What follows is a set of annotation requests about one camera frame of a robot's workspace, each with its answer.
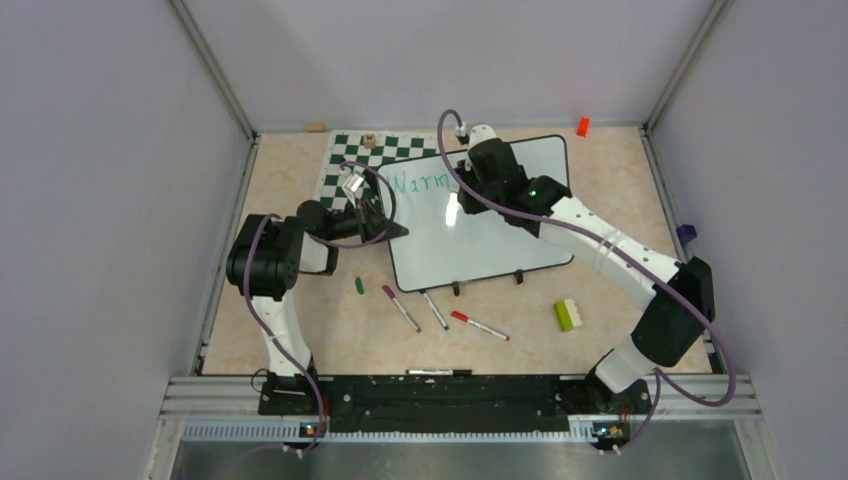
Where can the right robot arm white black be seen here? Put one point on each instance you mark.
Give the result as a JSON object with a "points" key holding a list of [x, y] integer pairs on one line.
{"points": [[676, 298]]}

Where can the blue capped marker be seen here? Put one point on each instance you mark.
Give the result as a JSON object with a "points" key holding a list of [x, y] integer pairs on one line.
{"points": [[435, 310]]}

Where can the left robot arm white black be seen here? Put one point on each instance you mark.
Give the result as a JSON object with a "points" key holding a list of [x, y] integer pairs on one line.
{"points": [[267, 258]]}

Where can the purple capped marker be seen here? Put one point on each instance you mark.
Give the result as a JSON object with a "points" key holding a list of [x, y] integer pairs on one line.
{"points": [[404, 312]]}

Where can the orange small block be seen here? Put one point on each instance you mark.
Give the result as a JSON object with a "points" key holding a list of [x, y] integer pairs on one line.
{"points": [[583, 127]]}

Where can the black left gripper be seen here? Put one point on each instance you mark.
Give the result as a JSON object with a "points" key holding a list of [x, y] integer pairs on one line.
{"points": [[371, 223]]}

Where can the red capped marker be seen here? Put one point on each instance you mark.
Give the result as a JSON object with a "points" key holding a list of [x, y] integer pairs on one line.
{"points": [[470, 321]]}

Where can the green lego brick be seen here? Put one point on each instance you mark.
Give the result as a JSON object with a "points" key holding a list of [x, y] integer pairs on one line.
{"points": [[567, 315]]}

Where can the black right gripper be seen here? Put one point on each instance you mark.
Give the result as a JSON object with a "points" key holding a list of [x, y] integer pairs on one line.
{"points": [[466, 174]]}

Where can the purple small object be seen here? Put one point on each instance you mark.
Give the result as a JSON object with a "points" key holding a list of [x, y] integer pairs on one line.
{"points": [[686, 233]]}

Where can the white whiteboard black frame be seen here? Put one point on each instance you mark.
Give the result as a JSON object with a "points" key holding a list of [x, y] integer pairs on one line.
{"points": [[444, 245]]}

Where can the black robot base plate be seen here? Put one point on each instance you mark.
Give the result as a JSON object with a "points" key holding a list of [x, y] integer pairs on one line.
{"points": [[450, 404]]}

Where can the silver marker near base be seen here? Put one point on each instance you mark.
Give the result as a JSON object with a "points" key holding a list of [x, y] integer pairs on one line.
{"points": [[438, 372]]}

